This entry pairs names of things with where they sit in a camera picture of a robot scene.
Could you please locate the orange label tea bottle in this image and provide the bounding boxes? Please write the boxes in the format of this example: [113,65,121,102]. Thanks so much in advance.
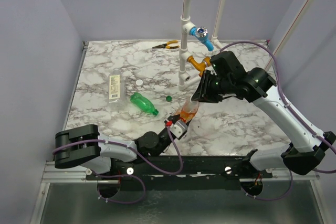
[174,98,200,124]

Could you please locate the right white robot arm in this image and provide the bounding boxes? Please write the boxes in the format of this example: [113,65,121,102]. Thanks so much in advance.
[191,68,335,178]

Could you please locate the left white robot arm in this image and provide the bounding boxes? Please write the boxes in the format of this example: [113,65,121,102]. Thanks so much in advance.
[52,120,188,179]

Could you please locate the green plastic bottle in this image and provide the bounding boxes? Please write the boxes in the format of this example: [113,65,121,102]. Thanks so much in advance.
[130,92,159,116]

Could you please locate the white round bottle cap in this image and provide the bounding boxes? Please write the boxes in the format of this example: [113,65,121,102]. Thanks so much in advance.
[135,79,143,87]

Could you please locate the clear square water bottle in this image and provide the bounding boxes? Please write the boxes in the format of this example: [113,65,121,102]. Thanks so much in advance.
[108,69,125,103]

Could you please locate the brass yellow faucet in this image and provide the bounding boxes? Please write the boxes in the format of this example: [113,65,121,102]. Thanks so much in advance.
[187,56,211,77]

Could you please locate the blue plastic faucet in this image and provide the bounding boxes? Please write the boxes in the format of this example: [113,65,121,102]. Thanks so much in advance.
[189,26,214,51]

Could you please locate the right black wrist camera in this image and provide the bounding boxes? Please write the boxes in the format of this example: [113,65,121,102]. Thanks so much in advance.
[210,51,246,79]

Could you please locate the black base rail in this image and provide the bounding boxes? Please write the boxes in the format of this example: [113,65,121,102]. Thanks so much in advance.
[86,156,273,197]

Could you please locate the yellow handled pliers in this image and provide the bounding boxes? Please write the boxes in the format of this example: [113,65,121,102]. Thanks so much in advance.
[152,40,180,49]

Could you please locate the white PVC pipe frame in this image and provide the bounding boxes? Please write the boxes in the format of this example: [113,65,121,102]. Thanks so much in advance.
[178,0,313,91]

